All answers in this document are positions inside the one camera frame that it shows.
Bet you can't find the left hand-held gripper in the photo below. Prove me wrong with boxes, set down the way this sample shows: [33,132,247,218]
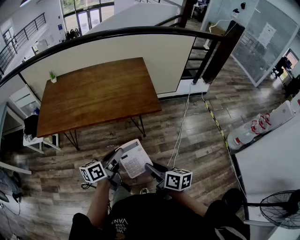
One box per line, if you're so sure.
[79,148,124,191]

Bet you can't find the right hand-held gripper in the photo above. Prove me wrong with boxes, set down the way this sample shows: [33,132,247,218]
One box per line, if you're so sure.
[144,163,193,192]

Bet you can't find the white calculator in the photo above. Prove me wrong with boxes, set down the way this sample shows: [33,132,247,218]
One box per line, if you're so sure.
[118,138,153,179]

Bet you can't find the person's right forearm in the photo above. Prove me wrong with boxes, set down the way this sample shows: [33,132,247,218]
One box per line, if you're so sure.
[170,190,209,218]

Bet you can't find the person's left forearm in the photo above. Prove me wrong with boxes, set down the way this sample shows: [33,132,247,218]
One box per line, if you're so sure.
[87,180,111,229]

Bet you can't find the person's black shirt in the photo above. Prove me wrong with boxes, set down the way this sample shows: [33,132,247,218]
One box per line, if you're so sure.
[68,188,249,240]

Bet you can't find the brown wooden table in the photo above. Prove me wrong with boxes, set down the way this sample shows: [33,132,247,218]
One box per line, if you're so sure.
[36,57,163,151]

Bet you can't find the yellow black floor tape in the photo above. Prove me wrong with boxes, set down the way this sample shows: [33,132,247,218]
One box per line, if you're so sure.
[203,100,230,152]

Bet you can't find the black bag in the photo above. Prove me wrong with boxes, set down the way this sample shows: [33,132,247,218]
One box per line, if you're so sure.
[23,114,39,139]

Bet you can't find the large clear water bottle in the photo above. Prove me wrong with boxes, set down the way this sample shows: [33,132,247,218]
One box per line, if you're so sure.
[226,122,256,151]
[249,113,273,135]

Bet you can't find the small potted plant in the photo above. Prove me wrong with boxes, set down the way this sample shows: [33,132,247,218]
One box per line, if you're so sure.
[48,69,58,84]

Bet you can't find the white shelf unit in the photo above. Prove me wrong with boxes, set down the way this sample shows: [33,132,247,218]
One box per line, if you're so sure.
[8,84,61,154]

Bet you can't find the cream partition panel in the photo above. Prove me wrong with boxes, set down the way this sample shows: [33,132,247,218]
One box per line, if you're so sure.
[20,35,196,99]

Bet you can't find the white counter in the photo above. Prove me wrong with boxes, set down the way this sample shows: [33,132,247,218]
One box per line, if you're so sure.
[231,110,300,200]

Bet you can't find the black stair railing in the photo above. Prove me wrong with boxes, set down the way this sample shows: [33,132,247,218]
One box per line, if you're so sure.
[181,36,222,83]

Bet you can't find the black handrail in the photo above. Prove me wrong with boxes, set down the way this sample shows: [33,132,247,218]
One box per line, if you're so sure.
[0,26,223,87]

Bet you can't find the hanging dark clothes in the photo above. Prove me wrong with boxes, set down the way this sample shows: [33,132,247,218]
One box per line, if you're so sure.
[65,28,81,40]

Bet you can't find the black standing fan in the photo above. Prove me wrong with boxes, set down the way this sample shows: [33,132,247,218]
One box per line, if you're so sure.
[243,189,300,230]

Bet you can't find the wooden railing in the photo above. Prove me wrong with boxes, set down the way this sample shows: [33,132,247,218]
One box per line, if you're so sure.
[202,20,246,84]

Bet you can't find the glass entrance door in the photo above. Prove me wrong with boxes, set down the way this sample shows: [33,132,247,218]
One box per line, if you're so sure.
[60,0,115,36]

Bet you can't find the black balcony railing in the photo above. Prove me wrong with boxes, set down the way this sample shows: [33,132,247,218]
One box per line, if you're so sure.
[0,13,46,76]

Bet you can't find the white paper notice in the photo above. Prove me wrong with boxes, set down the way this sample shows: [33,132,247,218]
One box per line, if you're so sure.
[257,22,278,48]

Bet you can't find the white floor cable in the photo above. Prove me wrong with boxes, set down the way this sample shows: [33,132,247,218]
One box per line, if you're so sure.
[166,85,191,168]
[172,98,189,170]

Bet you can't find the white wall cable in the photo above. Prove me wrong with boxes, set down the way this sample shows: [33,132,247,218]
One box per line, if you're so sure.
[208,10,240,32]

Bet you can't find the glass partition wall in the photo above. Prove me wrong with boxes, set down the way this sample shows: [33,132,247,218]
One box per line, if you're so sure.
[231,0,300,87]

